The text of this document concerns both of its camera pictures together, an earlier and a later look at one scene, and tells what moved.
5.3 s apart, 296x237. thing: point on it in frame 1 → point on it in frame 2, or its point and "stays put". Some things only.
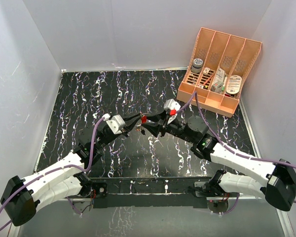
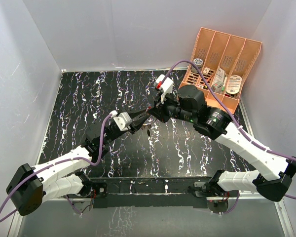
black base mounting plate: (150, 192) stays put
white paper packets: (220, 76) stays put
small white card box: (206, 71) stays put
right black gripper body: (175, 128) → (166, 110)
